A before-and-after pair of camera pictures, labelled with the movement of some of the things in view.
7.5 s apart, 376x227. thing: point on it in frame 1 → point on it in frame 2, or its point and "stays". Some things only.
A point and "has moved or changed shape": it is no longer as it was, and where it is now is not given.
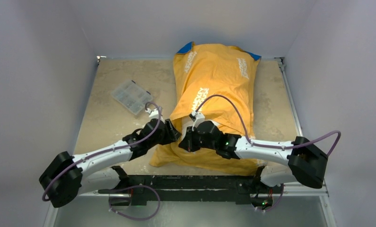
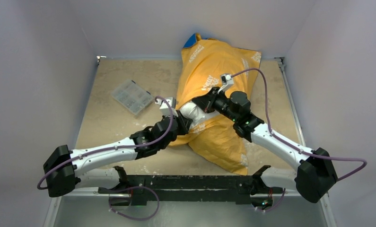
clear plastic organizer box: [132, 96] stays
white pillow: [187, 122] has moved or changed shape
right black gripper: [187, 140] → [205, 101]
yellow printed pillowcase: [217, 82] has moved or changed shape
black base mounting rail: [139, 189] stays
